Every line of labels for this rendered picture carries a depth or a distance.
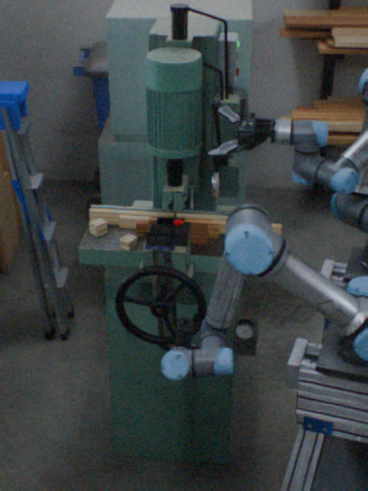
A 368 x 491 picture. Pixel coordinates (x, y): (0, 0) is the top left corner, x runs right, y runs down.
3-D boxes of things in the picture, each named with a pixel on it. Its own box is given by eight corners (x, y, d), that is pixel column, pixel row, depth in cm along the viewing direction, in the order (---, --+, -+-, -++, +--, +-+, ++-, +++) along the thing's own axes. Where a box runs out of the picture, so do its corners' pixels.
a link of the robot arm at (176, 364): (191, 381, 218) (159, 382, 219) (195, 375, 229) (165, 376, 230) (190, 351, 219) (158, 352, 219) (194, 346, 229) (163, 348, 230)
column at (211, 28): (150, 228, 302) (146, 33, 266) (160, 201, 321) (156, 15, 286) (211, 232, 300) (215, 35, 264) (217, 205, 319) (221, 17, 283)
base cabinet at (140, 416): (111, 455, 313) (103, 298, 278) (138, 362, 363) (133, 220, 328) (229, 466, 308) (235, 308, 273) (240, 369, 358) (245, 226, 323)
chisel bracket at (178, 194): (162, 214, 272) (162, 190, 268) (168, 195, 284) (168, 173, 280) (184, 215, 271) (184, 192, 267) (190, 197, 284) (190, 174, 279)
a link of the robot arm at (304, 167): (312, 192, 246) (315, 158, 240) (286, 179, 253) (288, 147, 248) (331, 185, 250) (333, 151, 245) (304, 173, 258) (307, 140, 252)
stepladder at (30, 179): (36, 343, 378) (-24, 97, 319) (46, 312, 400) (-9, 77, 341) (71, 340, 377) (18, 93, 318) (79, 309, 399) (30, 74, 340)
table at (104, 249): (71, 278, 264) (69, 262, 261) (92, 233, 291) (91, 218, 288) (259, 291, 258) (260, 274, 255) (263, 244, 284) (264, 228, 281)
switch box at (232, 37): (217, 86, 282) (218, 39, 274) (218, 77, 290) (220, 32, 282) (234, 87, 281) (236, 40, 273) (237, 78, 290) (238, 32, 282)
